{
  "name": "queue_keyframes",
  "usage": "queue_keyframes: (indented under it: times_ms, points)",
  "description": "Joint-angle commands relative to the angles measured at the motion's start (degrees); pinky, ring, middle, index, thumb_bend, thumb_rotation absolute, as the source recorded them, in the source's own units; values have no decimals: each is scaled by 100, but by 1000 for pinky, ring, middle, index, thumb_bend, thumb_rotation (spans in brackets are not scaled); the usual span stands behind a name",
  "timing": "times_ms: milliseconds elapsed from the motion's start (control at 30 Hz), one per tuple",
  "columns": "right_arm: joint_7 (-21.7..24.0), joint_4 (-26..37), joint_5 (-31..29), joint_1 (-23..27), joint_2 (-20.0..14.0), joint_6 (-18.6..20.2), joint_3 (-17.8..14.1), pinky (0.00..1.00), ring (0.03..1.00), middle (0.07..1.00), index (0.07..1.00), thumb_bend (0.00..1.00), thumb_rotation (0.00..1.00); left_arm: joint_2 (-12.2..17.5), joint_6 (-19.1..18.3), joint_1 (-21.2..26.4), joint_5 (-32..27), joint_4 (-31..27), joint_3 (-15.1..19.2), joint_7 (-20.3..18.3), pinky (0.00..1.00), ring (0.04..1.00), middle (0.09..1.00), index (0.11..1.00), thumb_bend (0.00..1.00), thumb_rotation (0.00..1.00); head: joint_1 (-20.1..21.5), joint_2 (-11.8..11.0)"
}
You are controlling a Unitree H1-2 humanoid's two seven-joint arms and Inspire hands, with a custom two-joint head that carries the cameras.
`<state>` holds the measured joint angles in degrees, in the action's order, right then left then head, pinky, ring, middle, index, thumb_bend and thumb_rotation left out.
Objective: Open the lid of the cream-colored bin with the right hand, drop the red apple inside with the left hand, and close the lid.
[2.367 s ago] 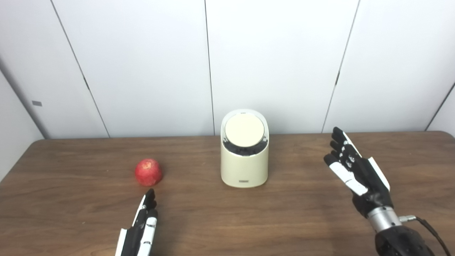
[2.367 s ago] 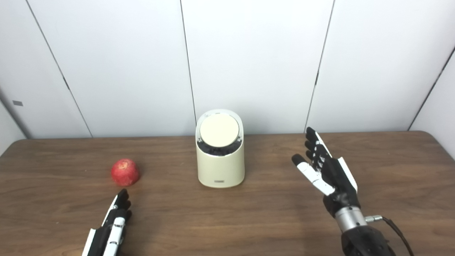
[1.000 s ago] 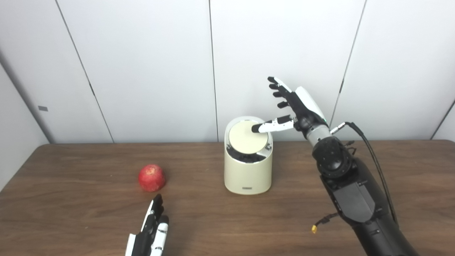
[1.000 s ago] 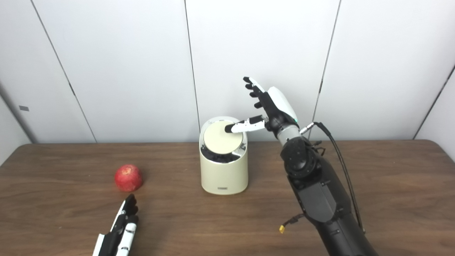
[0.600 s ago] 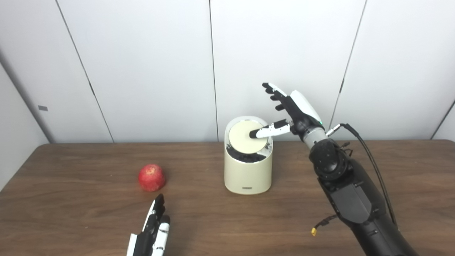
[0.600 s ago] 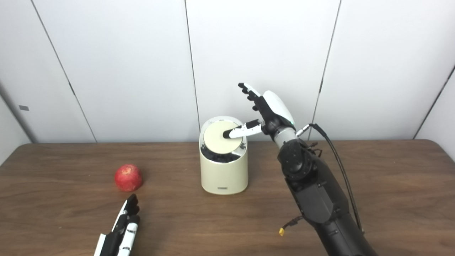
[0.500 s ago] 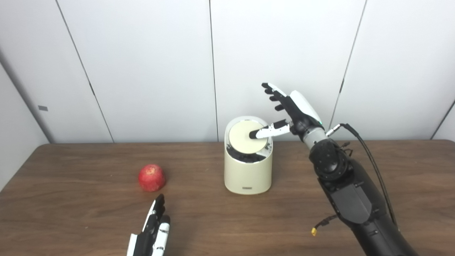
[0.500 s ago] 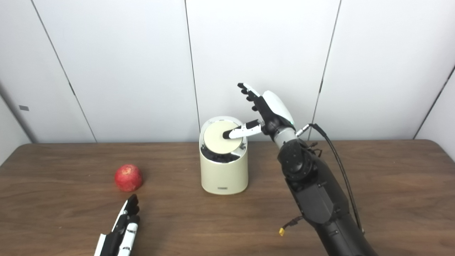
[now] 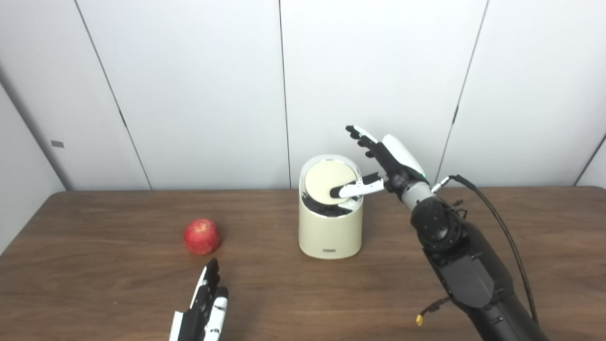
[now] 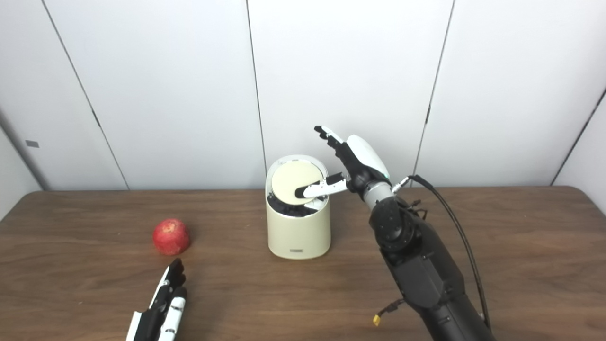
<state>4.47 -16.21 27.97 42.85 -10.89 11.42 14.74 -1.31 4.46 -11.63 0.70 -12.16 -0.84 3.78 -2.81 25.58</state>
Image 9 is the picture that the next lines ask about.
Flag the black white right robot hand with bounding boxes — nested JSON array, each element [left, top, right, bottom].
[[330, 125, 429, 199]]

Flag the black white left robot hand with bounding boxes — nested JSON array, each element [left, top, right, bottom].
[[169, 258, 229, 341]]

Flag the cream round bin lid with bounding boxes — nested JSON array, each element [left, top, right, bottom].
[[304, 160, 358, 205]]

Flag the red apple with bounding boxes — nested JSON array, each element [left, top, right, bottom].
[[184, 218, 222, 256]]

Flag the cream-colored bin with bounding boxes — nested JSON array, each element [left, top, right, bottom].
[[298, 154, 364, 260]]

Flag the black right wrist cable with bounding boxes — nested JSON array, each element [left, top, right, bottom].
[[432, 174, 540, 325]]

